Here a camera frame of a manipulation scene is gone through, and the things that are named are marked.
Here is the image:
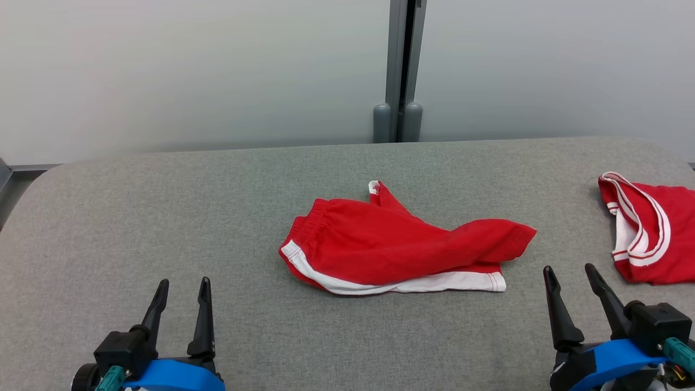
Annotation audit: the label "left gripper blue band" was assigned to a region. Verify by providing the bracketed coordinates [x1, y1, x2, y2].
[122, 277, 226, 391]

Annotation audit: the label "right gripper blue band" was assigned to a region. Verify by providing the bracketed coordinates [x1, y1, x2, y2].
[544, 263, 667, 391]

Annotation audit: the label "red jersey with white stripes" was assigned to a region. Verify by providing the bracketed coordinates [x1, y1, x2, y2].
[598, 172, 695, 285]

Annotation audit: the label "red shorts with white trim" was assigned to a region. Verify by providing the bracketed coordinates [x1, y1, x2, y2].
[279, 180, 538, 296]

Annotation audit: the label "grey fabric padded surface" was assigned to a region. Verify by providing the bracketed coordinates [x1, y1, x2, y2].
[0, 136, 695, 391]

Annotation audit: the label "grey cylindrical post bumper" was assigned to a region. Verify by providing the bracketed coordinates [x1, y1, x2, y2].
[373, 103, 391, 143]
[403, 102, 423, 142]

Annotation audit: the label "grey metal wall post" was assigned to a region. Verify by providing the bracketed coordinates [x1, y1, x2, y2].
[385, 0, 428, 143]

